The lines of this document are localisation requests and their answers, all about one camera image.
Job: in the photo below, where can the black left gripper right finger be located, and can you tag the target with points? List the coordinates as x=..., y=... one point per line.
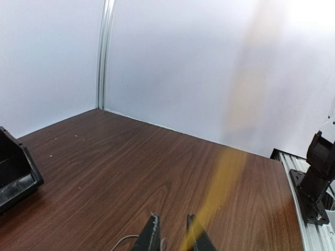
x=197, y=238

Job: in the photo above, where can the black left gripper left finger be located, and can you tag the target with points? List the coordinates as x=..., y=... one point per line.
x=150, y=238

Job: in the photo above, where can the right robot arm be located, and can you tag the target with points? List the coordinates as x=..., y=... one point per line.
x=310, y=187

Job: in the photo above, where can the black three-compartment bin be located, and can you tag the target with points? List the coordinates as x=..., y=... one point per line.
x=20, y=176

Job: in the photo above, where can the aluminium front rail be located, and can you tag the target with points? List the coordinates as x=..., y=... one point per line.
x=314, y=237

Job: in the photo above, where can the aluminium left corner post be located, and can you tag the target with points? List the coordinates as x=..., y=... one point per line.
x=103, y=52

